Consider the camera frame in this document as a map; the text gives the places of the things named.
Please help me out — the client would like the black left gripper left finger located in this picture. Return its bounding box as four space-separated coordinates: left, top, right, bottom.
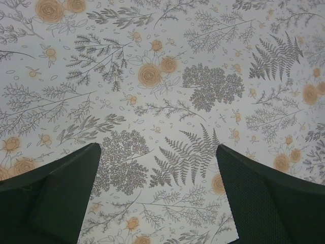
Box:
1 143 101 243

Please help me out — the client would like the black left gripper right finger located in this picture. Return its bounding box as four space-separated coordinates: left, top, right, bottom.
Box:
216 145 324 243

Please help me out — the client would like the floral patterned table cloth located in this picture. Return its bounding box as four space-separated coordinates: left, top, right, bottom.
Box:
1 1 324 243

